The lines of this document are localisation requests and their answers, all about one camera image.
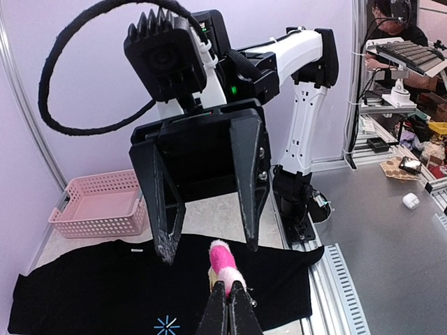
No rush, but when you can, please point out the person at keyboard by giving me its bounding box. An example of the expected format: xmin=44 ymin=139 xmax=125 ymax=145
xmin=362 ymin=0 xmax=439 ymax=91

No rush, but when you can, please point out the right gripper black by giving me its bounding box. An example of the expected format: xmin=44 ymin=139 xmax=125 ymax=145
xmin=129 ymin=98 xmax=270 ymax=265

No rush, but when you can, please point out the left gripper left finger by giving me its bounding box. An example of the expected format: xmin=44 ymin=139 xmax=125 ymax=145
xmin=196 ymin=281 xmax=228 ymax=335

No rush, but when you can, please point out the black phone on table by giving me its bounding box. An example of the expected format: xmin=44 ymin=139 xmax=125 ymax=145
xmin=399 ymin=156 xmax=422 ymax=175

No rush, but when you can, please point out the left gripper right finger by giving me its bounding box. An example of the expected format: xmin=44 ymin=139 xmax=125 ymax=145
xmin=228 ymin=281 xmax=262 ymax=335

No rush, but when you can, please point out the pink plastic basket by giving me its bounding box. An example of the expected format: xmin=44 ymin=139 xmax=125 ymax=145
xmin=48 ymin=170 xmax=149 ymax=239

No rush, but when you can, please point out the front aluminium rail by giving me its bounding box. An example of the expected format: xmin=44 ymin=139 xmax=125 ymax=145
xmin=266 ymin=244 xmax=370 ymax=334

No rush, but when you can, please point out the aluminium frame post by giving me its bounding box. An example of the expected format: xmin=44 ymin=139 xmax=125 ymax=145
xmin=343 ymin=1 xmax=367 ymax=170
xmin=0 ymin=0 xmax=69 ymax=191

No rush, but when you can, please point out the black keyboard on tray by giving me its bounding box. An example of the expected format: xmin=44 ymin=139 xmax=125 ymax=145
xmin=366 ymin=38 xmax=446 ymax=77

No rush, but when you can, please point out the white earbud case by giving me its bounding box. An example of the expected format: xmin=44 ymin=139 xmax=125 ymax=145
xmin=402 ymin=193 xmax=420 ymax=210

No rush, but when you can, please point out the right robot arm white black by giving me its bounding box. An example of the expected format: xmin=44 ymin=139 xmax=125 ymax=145
xmin=124 ymin=9 xmax=339 ymax=263

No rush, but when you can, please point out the right aluminium frame post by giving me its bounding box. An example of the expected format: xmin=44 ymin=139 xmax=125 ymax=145
xmin=343 ymin=1 xmax=367 ymax=170

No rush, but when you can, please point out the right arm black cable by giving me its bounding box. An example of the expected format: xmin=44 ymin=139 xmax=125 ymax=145
xmin=37 ymin=0 xmax=196 ymax=136

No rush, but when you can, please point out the flower brooch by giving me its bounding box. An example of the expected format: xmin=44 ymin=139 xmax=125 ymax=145
xmin=208 ymin=239 xmax=251 ymax=299

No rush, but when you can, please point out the left aluminium frame post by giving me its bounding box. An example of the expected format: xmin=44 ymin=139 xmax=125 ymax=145
xmin=0 ymin=0 xmax=69 ymax=191

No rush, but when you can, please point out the black t-shirt blue logo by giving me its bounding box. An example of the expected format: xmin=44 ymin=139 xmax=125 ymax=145
xmin=8 ymin=234 xmax=324 ymax=334

